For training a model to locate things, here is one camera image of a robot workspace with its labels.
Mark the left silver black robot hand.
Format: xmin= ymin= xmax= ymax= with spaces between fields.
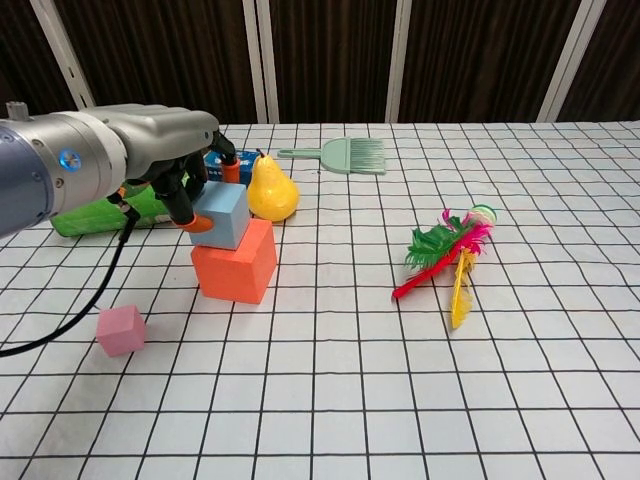
xmin=94 ymin=103 xmax=240 ymax=235

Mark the blue foam cube block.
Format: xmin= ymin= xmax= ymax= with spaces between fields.
xmin=188 ymin=180 xmax=250 ymax=251

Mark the small pink foam cube block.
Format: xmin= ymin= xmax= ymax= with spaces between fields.
xmin=96 ymin=304 xmax=147 ymax=357

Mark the large orange foam cube block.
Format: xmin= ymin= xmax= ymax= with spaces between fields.
xmin=190 ymin=218 xmax=278 ymax=305

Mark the dark pleated screen panel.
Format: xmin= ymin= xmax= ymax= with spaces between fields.
xmin=269 ymin=0 xmax=401 ymax=125
xmin=52 ymin=0 xmax=261 ymax=126
xmin=554 ymin=0 xmax=640 ymax=123
xmin=399 ymin=0 xmax=584 ymax=124
xmin=0 ymin=0 xmax=84 ymax=121

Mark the blue cookie box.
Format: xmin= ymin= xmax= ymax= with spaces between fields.
xmin=203 ymin=148 xmax=261 ymax=184

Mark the green potato chips can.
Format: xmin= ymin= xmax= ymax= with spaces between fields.
xmin=52 ymin=179 xmax=176 ymax=236

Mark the yellow toy pear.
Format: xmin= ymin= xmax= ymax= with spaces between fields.
xmin=244 ymin=147 xmax=301 ymax=223

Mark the mint green plastic brush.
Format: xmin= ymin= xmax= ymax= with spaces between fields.
xmin=277 ymin=138 xmax=388 ymax=176

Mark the colourful feather shuttlecock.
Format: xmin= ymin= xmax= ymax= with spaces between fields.
xmin=392 ymin=203 xmax=500 ymax=330

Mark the white black checkered tablecloth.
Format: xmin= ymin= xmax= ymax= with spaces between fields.
xmin=0 ymin=119 xmax=640 ymax=480

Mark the white screen frame post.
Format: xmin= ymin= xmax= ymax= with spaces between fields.
xmin=30 ymin=0 xmax=104 ymax=109
xmin=243 ymin=0 xmax=280 ymax=125
xmin=537 ymin=0 xmax=601 ymax=123
xmin=384 ymin=0 xmax=417 ymax=124

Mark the black left hand cable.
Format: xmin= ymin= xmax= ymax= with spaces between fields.
xmin=0 ymin=188 xmax=144 ymax=357

